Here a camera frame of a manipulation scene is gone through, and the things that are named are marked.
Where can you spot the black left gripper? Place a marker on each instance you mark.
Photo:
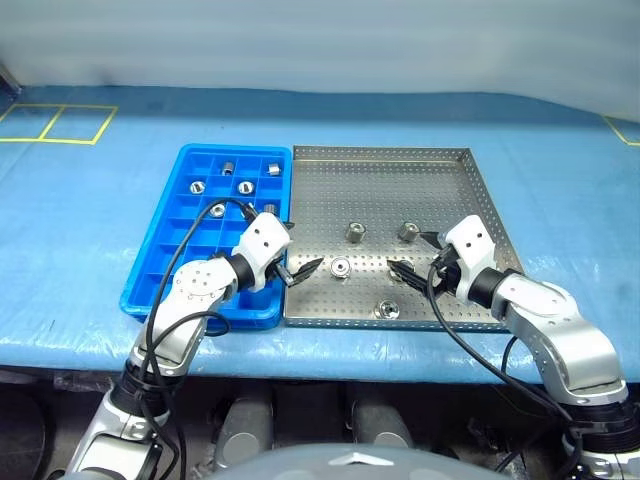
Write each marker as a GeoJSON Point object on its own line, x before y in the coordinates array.
{"type": "Point", "coordinates": [279, 270]}

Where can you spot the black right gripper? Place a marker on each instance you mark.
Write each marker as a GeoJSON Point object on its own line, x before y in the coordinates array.
{"type": "Point", "coordinates": [446, 272]}

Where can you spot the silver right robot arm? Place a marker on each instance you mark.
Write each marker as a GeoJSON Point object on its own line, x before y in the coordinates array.
{"type": "Point", "coordinates": [555, 320]}

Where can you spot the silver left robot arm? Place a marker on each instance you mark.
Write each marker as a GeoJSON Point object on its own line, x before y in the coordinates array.
{"type": "Point", "coordinates": [197, 285]}

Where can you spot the blue compartment tray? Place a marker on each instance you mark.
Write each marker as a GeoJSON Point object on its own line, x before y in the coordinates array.
{"type": "Point", "coordinates": [165, 235]}

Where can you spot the metal nut on tray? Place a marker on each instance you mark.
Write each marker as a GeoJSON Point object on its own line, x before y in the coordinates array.
{"type": "Point", "coordinates": [407, 230]}

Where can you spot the perforated metal tray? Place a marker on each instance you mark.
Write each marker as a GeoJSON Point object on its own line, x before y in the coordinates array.
{"type": "Point", "coordinates": [380, 190]}

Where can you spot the grey rounded robot leg cover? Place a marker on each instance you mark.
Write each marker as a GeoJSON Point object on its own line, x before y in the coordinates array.
{"type": "Point", "coordinates": [378, 425]}
{"type": "Point", "coordinates": [247, 425]}

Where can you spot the grey robot chest shell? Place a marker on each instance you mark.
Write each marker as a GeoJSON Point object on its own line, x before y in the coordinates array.
{"type": "Point", "coordinates": [340, 462]}

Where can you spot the blue plastic table cover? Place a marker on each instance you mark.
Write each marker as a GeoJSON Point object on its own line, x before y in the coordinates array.
{"type": "Point", "coordinates": [75, 225]}

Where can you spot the yellow tape double square marking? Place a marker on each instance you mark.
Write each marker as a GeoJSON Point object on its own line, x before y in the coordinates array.
{"type": "Point", "coordinates": [75, 106]}

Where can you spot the black round base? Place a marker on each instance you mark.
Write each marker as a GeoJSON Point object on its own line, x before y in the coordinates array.
{"type": "Point", "coordinates": [20, 435]}

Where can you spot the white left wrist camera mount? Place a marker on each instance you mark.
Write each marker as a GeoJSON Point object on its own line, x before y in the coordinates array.
{"type": "Point", "coordinates": [262, 237]}

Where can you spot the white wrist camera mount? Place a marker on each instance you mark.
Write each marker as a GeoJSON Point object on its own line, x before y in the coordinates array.
{"type": "Point", "coordinates": [470, 240]}
{"type": "Point", "coordinates": [262, 237]}

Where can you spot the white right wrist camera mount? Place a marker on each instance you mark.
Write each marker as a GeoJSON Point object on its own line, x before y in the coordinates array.
{"type": "Point", "coordinates": [470, 240]}

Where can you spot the grey metal frame post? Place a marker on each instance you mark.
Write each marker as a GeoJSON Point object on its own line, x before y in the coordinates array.
{"type": "Point", "coordinates": [7, 80]}

